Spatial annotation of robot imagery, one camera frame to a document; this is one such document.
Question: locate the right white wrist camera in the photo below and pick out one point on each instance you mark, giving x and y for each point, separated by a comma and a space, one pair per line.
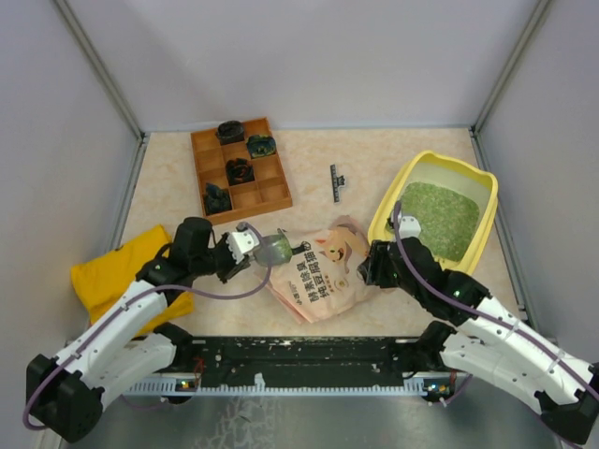
409, 227

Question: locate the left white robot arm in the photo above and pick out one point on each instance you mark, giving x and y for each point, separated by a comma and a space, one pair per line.
69, 391

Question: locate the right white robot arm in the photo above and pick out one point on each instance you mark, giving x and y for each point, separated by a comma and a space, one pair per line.
474, 332

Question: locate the black orange rolled item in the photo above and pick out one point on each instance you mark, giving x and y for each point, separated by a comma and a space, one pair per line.
239, 171

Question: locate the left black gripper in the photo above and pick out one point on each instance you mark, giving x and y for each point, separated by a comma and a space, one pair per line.
233, 267

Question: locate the yellow cloth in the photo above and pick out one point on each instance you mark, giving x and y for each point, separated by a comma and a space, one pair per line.
100, 282

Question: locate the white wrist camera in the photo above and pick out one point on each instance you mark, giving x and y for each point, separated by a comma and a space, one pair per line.
409, 227
242, 242

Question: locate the black green rolled item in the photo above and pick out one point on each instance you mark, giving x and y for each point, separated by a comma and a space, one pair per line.
260, 146

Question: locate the pink cat litter bag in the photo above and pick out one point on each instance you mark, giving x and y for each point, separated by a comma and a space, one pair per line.
321, 279

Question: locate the wooden compartment tray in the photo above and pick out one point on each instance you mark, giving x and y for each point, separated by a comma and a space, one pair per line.
269, 191

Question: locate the green cat litter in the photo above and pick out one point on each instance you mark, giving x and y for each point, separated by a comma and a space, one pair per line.
448, 219

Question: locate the yellow litter box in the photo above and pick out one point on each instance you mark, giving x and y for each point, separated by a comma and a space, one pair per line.
453, 173

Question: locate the black rolled item top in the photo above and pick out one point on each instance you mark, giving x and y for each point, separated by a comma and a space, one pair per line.
230, 132

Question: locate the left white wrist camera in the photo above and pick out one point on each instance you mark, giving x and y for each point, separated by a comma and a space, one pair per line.
242, 242

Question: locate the silver metal scoop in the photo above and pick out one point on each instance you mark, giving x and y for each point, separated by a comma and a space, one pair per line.
263, 253

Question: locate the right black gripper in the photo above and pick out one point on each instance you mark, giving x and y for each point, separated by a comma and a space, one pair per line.
372, 269

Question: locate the dark rolled item lower left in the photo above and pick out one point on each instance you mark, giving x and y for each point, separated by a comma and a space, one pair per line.
215, 199

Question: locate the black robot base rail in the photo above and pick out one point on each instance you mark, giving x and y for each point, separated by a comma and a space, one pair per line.
289, 362

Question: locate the black bag sealing clip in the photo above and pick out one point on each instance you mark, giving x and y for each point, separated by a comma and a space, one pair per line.
337, 183

